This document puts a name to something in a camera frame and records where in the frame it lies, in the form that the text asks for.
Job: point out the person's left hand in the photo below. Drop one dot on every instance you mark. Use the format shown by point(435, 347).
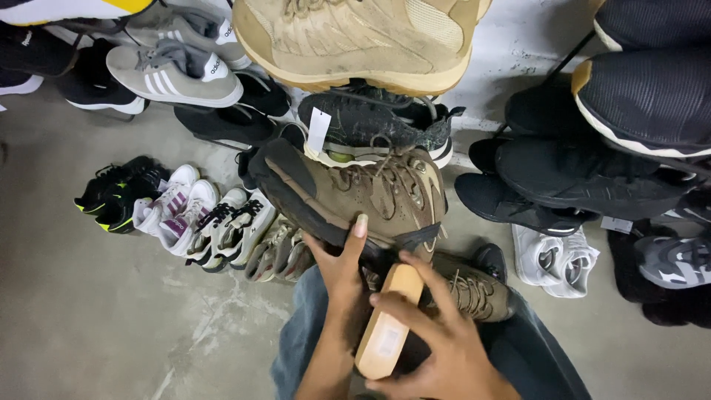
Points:
point(341, 289)

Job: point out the person's right hand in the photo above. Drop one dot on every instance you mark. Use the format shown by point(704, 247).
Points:
point(461, 361)

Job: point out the wooden shoe brush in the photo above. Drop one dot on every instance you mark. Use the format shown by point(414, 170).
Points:
point(389, 336)

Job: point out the brown suede hiking boot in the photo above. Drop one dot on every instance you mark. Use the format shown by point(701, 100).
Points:
point(344, 197)
point(480, 294)

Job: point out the beige striped sneaker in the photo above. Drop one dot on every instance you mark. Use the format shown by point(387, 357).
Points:
point(297, 258)
point(272, 250)

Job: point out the person's blue jeans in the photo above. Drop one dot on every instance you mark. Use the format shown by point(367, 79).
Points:
point(303, 344)

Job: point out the small black shoe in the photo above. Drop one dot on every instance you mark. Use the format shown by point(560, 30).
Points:
point(490, 260)

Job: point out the white sneaker black laces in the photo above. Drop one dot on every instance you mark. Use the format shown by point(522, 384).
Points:
point(247, 230)
point(214, 228)

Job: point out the white paper tag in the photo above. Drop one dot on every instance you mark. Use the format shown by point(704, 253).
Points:
point(319, 129)

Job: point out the matte black running sneaker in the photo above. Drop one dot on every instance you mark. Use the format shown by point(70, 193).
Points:
point(500, 203)
point(583, 172)
point(541, 111)

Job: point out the white purple striped sneaker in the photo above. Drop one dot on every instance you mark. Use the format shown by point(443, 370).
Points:
point(189, 228)
point(166, 205)

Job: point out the black green knit sneaker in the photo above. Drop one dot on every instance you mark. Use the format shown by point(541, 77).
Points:
point(377, 125)

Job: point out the plain black sneaker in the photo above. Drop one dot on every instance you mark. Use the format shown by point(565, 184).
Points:
point(228, 125)
point(264, 94)

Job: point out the black fuzzy boot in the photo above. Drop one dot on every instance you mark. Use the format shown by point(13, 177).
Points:
point(655, 305)

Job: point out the small white label tag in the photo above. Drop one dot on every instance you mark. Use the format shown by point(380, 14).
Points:
point(616, 225)

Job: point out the black neon yellow sneaker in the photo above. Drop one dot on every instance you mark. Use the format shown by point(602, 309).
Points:
point(125, 208)
point(108, 180)

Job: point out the grey camouflage sneaker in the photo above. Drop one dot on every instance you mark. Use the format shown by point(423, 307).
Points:
point(675, 261)

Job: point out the large tan suede shoe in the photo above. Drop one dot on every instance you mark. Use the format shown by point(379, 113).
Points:
point(355, 44)

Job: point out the grey sneaker white stripes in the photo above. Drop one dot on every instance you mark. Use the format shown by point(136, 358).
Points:
point(178, 30)
point(166, 80)

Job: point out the black sneaker white sole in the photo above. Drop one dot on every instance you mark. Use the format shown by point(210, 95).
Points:
point(94, 83)
point(28, 55)

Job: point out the black mesh shoe cream sole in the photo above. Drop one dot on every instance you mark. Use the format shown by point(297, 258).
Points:
point(655, 22)
point(650, 100)

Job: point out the white yellow black shoe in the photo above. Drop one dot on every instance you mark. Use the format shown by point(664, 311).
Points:
point(61, 8)

